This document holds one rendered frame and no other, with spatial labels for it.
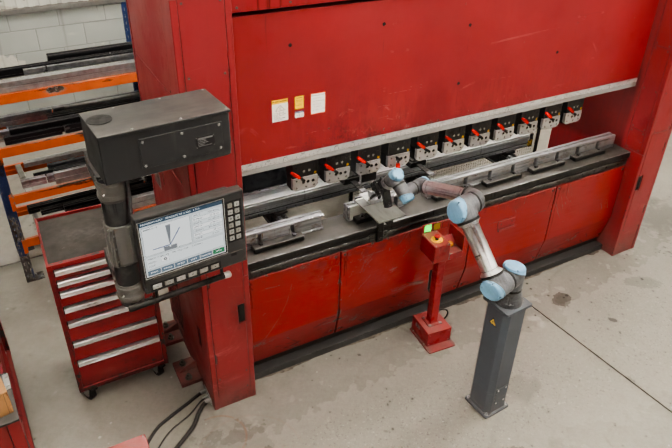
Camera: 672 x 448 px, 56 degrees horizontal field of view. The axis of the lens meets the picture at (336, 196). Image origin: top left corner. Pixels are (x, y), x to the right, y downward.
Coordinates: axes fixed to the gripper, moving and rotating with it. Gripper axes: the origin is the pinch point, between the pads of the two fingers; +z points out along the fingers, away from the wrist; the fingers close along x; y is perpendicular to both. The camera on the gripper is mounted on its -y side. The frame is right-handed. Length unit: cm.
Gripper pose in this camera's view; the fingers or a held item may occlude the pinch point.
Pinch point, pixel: (374, 199)
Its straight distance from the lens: 364.6
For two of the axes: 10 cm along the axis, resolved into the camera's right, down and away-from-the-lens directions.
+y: -3.5, -9.1, 2.3
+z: -3.3, 3.5, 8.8
